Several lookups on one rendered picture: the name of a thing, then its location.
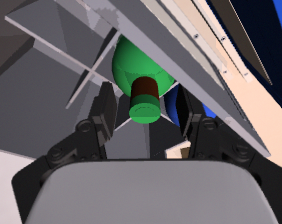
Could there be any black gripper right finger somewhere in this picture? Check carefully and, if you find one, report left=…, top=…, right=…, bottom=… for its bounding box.
left=175, top=83, right=282, bottom=224

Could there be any green bottle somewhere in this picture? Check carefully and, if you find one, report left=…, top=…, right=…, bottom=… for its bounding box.
left=112, top=34, right=175, bottom=124

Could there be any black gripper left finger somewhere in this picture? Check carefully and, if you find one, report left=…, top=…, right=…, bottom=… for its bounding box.
left=11, top=81, right=117, bottom=224

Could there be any blue plastic bottle crate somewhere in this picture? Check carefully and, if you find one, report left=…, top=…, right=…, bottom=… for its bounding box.
left=205, top=0, right=282, bottom=108

